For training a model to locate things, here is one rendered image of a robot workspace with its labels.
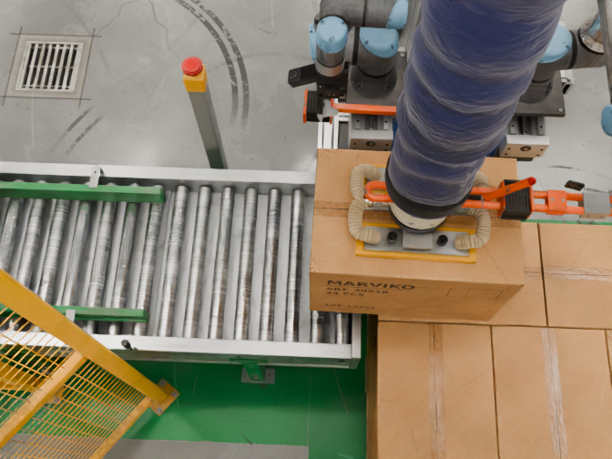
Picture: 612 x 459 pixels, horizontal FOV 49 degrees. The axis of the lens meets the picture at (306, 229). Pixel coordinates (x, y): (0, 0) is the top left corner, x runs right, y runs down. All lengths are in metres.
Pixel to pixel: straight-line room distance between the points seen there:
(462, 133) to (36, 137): 2.56
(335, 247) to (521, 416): 0.92
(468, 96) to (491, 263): 0.80
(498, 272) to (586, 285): 0.72
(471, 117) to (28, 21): 3.01
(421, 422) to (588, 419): 0.56
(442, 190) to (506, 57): 0.52
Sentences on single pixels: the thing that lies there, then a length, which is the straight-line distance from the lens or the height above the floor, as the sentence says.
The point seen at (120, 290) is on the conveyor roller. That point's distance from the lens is 2.51.
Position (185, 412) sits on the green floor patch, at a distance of 2.92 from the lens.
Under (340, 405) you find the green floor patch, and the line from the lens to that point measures 2.88.
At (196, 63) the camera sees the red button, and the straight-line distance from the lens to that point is 2.27.
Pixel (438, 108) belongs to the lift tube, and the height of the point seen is 1.76.
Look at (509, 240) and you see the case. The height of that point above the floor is 1.07.
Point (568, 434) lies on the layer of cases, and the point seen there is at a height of 0.54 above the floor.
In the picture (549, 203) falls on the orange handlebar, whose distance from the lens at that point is 1.91.
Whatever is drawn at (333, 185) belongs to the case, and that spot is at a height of 1.07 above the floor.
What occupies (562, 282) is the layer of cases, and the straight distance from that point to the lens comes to 2.59.
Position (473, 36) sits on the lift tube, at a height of 1.99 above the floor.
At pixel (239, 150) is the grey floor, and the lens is 3.27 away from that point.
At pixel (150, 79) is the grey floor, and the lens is 3.56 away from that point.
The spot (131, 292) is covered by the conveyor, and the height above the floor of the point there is 0.49.
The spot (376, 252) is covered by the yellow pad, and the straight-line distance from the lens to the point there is 1.89.
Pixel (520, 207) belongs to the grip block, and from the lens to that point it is 1.88.
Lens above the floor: 2.86
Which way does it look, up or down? 68 degrees down
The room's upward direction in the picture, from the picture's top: 1 degrees counter-clockwise
